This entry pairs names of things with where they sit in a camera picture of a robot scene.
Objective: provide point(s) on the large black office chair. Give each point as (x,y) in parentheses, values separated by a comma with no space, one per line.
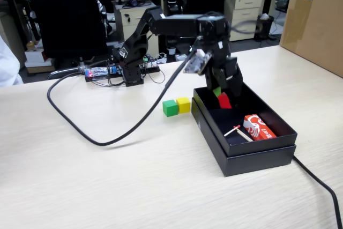
(67,11)

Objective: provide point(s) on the red tipped wooden match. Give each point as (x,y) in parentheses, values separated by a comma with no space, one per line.
(245,135)
(231,131)

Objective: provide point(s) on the stacked white boxes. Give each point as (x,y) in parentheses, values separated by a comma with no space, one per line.
(36,57)

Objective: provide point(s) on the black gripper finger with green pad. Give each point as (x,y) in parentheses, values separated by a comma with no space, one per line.
(215,84)

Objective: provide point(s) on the black white vertical pole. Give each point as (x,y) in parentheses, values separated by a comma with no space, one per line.
(172,3)

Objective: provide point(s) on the red white matchbox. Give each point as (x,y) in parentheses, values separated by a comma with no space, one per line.
(258,128)

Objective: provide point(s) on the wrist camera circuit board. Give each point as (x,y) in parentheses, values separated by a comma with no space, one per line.
(195,64)

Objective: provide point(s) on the black koch robot arm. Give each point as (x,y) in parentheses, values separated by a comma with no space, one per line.
(174,23)

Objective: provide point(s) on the large brown cardboard box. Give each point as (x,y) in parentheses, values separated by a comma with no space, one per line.
(313,25)

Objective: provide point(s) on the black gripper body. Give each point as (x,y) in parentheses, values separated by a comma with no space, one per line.
(221,60)

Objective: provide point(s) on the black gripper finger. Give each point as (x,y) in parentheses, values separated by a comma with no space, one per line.
(235,84)

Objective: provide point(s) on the red wooden cube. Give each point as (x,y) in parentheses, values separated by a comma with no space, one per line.
(224,100)

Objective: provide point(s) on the black power strip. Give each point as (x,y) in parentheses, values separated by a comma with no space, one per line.
(151,67)

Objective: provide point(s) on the robot controller circuit board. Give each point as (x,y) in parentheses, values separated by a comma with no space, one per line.
(97,73)

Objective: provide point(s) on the black rectangular box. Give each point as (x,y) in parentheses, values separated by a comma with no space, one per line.
(257,163)

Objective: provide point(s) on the yellow wooden cube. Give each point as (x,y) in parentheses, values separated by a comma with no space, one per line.
(183,105)

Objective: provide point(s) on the black cardboard box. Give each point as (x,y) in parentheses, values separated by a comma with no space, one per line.
(262,146)

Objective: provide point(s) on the person in white shirt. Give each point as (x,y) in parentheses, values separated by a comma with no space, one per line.
(9,65)

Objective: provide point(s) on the black-capped beige drawer cabinet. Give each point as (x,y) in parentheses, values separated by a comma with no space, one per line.
(131,22)

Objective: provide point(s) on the black trash bin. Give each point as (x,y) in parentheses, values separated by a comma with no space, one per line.
(265,28)

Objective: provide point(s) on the green wooden cube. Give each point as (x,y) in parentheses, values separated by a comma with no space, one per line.
(170,108)

